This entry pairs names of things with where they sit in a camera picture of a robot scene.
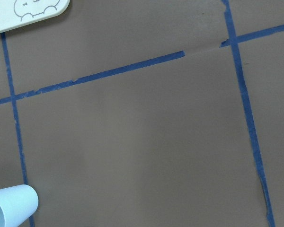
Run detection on light blue cup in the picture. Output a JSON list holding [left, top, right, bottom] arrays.
[[0, 184, 39, 227]]

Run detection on white bear tray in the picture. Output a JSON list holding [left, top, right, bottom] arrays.
[[0, 0, 70, 33]]

